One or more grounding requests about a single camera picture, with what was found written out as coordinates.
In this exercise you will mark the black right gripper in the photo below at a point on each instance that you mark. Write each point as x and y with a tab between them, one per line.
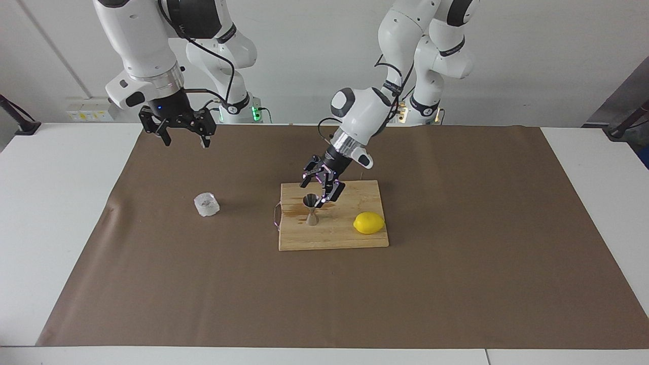
170	107

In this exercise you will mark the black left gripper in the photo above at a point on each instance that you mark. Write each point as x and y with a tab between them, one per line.
333	166

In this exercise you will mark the steel jigger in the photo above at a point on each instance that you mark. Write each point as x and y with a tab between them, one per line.
312	218

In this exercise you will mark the small clear glass cup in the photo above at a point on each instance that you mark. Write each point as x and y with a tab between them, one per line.
206	204

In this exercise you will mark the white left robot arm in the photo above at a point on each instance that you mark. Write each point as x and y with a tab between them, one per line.
365	111

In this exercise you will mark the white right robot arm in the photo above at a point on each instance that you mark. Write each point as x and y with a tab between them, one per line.
139	40

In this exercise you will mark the wooden cutting board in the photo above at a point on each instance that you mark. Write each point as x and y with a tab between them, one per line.
334	238

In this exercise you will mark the yellow lemon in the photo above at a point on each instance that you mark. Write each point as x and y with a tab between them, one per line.
368	223

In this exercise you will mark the brown paper table mat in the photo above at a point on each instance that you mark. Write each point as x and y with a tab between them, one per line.
203	284

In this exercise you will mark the black angled stand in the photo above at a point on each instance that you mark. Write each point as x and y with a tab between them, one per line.
621	131

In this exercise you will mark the blue object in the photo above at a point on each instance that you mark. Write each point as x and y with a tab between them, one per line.
645	158

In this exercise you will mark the white wall outlet strip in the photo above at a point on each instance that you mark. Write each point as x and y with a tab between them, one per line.
88	112

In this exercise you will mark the black clamp mount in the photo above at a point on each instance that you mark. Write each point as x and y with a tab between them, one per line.
25	125

